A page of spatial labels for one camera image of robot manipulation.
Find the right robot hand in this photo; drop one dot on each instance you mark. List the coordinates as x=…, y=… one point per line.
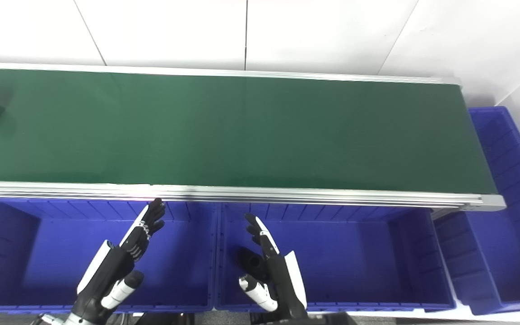
x=282, y=280

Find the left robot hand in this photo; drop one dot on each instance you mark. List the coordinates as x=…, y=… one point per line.
x=106, y=271

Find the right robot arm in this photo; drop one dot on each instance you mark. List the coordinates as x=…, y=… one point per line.
x=314, y=319

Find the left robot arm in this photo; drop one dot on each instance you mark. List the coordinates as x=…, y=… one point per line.
x=72, y=321

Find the black plastic part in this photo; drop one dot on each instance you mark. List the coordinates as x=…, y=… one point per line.
x=248, y=262

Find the large blue plastic bin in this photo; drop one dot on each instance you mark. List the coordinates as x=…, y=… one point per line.
x=39, y=253
x=355, y=262
x=503, y=253

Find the green conveyor belt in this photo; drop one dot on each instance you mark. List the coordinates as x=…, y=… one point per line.
x=242, y=135
x=287, y=195

